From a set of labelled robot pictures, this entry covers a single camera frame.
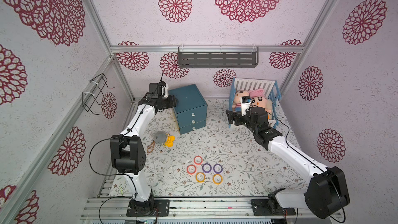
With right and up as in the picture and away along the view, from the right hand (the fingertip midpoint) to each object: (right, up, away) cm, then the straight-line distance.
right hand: (237, 110), depth 83 cm
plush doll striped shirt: (+18, +8, +17) cm, 26 cm away
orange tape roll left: (-19, -37, -1) cm, 42 cm away
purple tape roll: (-17, -34, +2) cm, 38 cm away
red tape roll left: (-23, -33, +2) cm, 41 cm away
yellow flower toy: (-40, -20, +14) cm, 46 cm away
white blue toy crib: (+30, +15, +25) cm, 42 cm away
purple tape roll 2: (-8, -33, +2) cm, 34 cm away
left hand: (-35, +5, +8) cm, 36 cm away
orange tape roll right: (-12, -38, -1) cm, 40 cm away
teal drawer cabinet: (-25, +1, +3) cm, 25 cm away
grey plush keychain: (-44, -16, +10) cm, 48 cm away
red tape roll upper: (-20, -29, +5) cm, 36 cm away
